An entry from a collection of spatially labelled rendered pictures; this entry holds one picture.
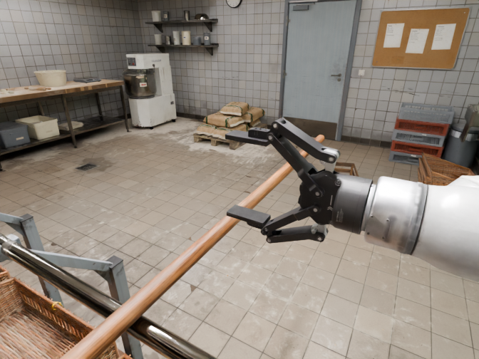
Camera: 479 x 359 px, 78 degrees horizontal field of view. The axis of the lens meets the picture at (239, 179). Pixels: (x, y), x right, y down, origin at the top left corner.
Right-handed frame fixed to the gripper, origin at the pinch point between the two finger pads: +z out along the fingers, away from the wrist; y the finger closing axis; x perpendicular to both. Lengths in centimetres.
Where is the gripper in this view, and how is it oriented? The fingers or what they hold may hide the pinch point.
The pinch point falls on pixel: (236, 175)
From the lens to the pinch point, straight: 48.3
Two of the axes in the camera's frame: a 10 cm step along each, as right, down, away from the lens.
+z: -8.7, -2.1, 4.5
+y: 0.0, 9.1, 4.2
